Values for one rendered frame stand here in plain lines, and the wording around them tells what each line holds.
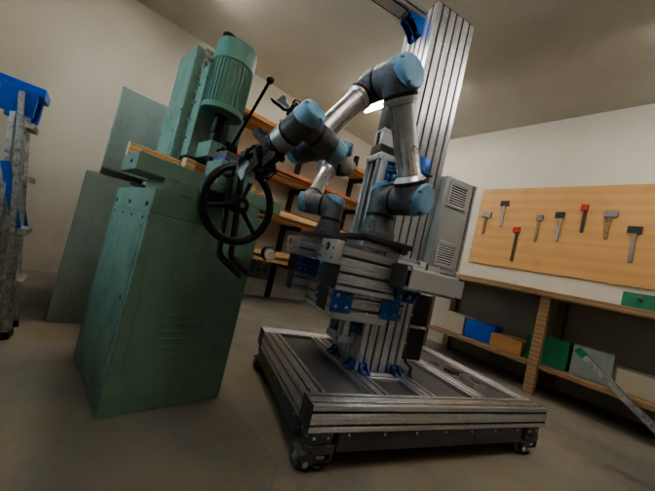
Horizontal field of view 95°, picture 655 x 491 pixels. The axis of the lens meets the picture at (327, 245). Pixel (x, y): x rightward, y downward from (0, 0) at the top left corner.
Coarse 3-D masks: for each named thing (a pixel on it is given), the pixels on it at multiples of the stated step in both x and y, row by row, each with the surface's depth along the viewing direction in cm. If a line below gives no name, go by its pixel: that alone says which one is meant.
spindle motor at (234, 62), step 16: (224, 48) 124; (240, 48) 125; (224, 64) 124; (240, 64) 126; (208, 80) 127; (224, 80) 124; (240, 80) 127; (208, 96) 124; (224, 96) 124; (240, 96) 128; (208, 112) 130; (224, 112) 126; (240, 112) 130
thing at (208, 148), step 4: (208, 140) 127; (212, 140) 126; (200, 144) 132; (204, 144) 129; (208, 144) 126; (212, 144) 126; (216, 144) 127; (220, 144) 128; (200, 148) 131; (204, 148) 128; (208, 148) 126; (212, 148) 126; (216, 148) 127; (196, 152) 134; (200, 152) 131; (204, 152) 128; (208, 152) 125; (212, 152) 126; (196, 156) 133; (200, 156) 130; (204, 156) 128; (208, 156) 126; (212, 156) 126; (204, 160) 135
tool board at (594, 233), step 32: (512, 192) 340; (544, 192) 315; (576, 192) 294; (608, 192) 276; (640, 192) 260; (480, 224) 360; (512, 224) 333; (544, 224) 309; (576, 224) 289; (608, 224) 270; (640, 224) 256; (480, 256) 352; (512, 256) 324; (544, 256) 304; (576, 256) 284; (608, 256) 267; (640, 256) 252
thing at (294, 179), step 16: (272, 128) 342; (272, 176) 360; (288, 176) 358; (352, 176) 459; (336, 192) 400; (288, 208) 411; (352, 208) 446; (288, 224) 378; (304, 224) 378; (256, 256) 342; (288, 256) 369; (272, 272) 407
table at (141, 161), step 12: (132, 156) 104; (144, 156) 99; (132, 168) 101; (144, 168) 100; (156, 168) 102; (168, 168) 104; (180, 168) 107; (180, 180) 108; (192, 180) 111; (216, 192) 110; (252, 204) 130; (264, 204) 134; (276, 204) 138
